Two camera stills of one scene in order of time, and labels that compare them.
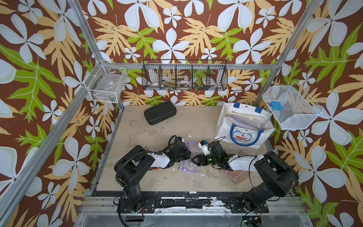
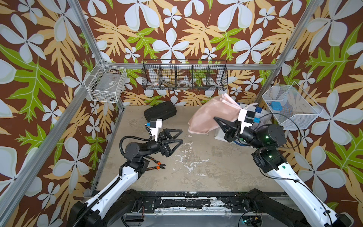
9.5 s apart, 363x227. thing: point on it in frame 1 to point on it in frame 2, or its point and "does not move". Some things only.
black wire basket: x=185 y=74 does not move
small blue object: x=276 y=106 does not move
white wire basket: x=106 y=82 does not move
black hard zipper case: x=159 y=112 does not move
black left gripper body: x=184 y=155 to x=149 y=149
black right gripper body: x=207 y=160 to x=253 y=139
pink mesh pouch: x=237 y=177 to x=202 y=119
